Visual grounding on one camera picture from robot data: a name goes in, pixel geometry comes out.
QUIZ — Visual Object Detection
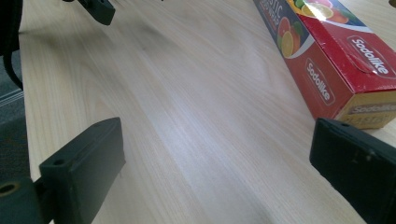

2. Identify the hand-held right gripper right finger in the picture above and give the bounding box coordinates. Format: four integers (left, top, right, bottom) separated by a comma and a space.
309, 118, 396, 224

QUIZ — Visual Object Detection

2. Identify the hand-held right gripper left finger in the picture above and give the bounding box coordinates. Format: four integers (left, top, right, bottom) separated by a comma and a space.
38, 117, 127, 224

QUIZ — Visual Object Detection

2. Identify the red plastic wrap box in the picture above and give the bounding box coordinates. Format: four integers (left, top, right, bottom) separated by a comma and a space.
252, 0, 396, 131

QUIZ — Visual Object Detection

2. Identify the dark object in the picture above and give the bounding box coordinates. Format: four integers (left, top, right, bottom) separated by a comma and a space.
0, 0, 24, 58

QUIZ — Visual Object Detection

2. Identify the black cable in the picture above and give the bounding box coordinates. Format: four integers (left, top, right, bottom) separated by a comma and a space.
2, 49, 24, 91

